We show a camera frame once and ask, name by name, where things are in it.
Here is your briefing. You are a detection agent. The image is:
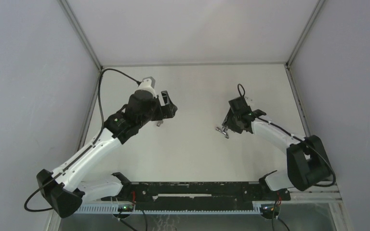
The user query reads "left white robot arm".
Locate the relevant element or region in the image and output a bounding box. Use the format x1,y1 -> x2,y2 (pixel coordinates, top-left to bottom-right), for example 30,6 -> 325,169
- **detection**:
36,90 -> 178,218

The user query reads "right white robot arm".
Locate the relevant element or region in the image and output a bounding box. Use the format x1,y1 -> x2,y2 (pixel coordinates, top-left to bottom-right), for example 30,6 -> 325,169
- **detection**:
222,96 -> 336,200

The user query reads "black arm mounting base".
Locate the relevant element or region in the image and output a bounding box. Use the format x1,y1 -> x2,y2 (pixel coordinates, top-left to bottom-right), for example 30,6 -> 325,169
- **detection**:
101,172 -> 291,210

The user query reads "right green circuit board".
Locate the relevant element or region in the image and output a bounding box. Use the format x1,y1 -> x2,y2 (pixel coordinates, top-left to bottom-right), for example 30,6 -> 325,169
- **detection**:
260,205 -> 280,214

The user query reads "green circuit board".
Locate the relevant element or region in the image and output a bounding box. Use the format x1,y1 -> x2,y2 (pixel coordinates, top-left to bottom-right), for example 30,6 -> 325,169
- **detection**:
260,205 -> 280,214
118,205 -> 135,212

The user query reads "left green circuit board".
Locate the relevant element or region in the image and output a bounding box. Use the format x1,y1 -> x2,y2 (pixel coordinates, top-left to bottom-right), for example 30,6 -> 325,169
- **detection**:
118,205 -> 135,212

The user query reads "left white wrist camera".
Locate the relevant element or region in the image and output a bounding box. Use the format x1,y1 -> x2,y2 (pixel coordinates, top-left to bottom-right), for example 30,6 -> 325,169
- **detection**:
137,77 -> 157,98

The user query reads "right black camera cable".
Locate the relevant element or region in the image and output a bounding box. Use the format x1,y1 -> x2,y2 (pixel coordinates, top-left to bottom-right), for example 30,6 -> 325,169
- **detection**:
237,83 -> 336,188

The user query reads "black camera cable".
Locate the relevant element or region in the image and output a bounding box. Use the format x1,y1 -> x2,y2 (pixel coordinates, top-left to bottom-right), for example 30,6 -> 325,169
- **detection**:
24,68 -> 142,213
237,83 -> 336,188

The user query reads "left black camera cable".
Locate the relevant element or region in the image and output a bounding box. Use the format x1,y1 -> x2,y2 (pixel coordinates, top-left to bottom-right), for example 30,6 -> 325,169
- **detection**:
24,68 -> 142,213

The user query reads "white slotted cable duct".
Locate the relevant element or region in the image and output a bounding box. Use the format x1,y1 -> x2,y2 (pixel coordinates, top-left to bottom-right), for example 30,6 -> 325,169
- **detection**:
74,204 -> 264,215

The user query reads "aluminium enclosure frame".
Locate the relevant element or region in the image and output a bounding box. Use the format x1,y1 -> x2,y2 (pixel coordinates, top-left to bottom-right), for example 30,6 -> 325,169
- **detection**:
44,0 -> 352,231

